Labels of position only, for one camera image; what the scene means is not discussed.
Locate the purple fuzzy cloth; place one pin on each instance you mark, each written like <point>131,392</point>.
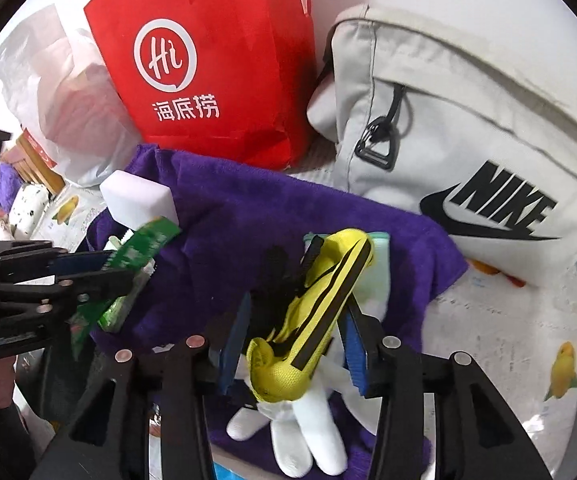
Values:
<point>6,182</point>

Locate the white spotted soft toy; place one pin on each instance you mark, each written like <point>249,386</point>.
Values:
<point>28,210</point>

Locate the white plastic shopping bag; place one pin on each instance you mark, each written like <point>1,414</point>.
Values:
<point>68,110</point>

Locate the purple towel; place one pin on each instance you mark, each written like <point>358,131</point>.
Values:
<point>248,210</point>

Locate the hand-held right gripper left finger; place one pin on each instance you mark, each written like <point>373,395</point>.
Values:
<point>232,345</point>

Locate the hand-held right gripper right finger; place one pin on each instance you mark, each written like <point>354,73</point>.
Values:
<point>354,355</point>

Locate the white sponge block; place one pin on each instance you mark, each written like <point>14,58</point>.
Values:
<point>138,197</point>

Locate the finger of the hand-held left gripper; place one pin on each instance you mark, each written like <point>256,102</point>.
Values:
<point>68,285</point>
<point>83,263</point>

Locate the brown patterned box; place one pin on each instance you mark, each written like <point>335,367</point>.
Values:
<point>38,152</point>

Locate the white fabric backpack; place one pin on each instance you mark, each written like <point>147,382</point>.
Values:
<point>468,125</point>

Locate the red paper bag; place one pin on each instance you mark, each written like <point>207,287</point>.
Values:
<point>208,60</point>

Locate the yellow black work glove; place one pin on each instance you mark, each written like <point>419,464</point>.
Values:
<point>308,310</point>

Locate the green packet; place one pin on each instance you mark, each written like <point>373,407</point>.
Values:
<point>143,245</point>

